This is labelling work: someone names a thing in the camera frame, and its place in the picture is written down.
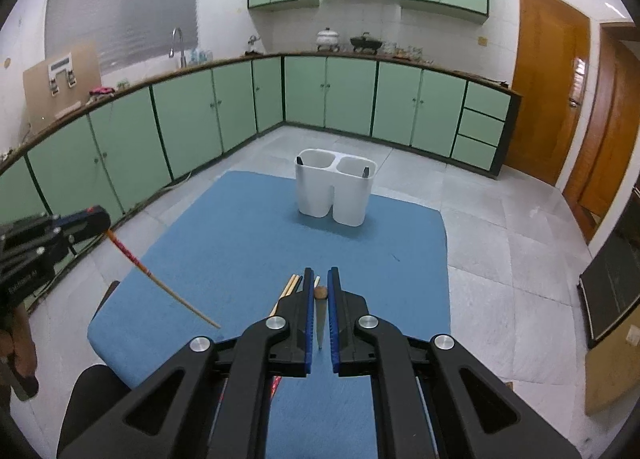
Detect black wok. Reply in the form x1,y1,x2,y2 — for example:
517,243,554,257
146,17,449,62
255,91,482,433
349,33,385,54

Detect grey utensil with brown end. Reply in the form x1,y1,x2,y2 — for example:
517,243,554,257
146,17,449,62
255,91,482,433
314,285,329,351

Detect chrome faucet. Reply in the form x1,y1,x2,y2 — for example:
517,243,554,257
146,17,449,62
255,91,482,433
169,28,188,69

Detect wooden door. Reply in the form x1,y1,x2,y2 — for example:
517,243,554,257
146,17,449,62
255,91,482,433
510,0,592,186

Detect white cooking pot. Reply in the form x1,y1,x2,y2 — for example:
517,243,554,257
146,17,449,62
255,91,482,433
316,28,342,51

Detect green lower kitchen cabinets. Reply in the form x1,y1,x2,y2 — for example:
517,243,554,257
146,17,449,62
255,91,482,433
0,54,522,227

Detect black glass cabinet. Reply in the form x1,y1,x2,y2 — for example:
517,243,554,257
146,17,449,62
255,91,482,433
577,189,640,350

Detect wooden doorway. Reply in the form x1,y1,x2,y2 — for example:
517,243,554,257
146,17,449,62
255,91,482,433
562,22,640,245

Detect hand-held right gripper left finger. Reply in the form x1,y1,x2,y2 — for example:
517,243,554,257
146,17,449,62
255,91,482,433
56,266,316,459

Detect blue table mat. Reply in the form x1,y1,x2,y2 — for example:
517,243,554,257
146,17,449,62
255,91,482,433
87,170,452,459

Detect white utensil holder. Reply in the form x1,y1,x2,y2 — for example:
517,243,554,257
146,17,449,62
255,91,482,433
294,149,377,228

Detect window blind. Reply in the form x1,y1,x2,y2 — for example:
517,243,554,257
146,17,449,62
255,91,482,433
45,0,201,75

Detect cardboard sheet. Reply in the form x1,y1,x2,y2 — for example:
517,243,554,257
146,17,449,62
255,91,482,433
584,334,640,416

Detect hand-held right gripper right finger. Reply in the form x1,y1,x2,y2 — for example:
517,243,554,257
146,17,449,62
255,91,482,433
327,266,583,459

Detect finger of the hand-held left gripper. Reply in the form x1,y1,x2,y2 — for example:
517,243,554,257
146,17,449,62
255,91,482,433
51,206,112,254

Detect cardboard panel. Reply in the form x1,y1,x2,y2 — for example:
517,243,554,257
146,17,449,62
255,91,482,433
22,39,103,132

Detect person's left hand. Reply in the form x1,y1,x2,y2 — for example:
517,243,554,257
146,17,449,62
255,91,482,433
0,306,40,390

